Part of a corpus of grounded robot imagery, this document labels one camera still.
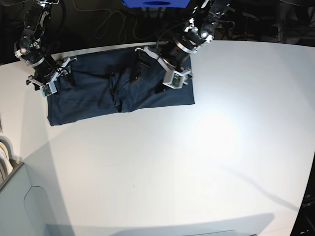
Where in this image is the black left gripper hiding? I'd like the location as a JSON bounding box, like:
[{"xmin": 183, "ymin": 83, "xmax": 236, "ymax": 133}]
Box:
[{"xmin": 130, "ymin": 40, "xmax": 192, "ymax": 84}]

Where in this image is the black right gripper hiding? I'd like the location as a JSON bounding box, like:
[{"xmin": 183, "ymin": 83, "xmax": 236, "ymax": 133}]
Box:
[{"xmin": 26, "ymin": 56, "xmax": 77, "ymax": 87}]

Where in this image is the dark blue T-shirt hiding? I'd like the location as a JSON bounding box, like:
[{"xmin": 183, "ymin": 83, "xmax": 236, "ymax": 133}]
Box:
[{"xmin": 47, "ymin": 48, "xmax": 194, "ymax": 126}]

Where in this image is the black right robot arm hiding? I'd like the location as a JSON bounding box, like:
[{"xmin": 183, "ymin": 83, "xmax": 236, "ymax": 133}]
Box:
[{"xmin": 14, "ymin": 0, "xmax": 75, "ymax": 90}]

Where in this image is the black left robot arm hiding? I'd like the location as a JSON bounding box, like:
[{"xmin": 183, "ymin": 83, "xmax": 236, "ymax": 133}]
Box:
[{"xmin": 129, "ymin": 0, "xmax": 230, "ymax": 89}]

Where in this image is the blue box with oval hole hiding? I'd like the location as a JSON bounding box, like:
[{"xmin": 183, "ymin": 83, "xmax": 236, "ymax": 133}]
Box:
[{"xmin": 122, "ymin": 0, "xmax": 190, "ymax": 8}]

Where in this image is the grey plastic bin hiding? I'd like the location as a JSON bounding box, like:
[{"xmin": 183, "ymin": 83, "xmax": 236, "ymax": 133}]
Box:
[{"xmin": 0, "ymin": 136, "xmax": 74, "ymax": 236}]

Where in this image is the grey looped cable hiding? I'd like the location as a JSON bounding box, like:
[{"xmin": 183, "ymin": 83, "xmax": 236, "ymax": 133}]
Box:
[{"xmin": 94, "ymin": 9, "xmax": 170, "ymax": 41}]

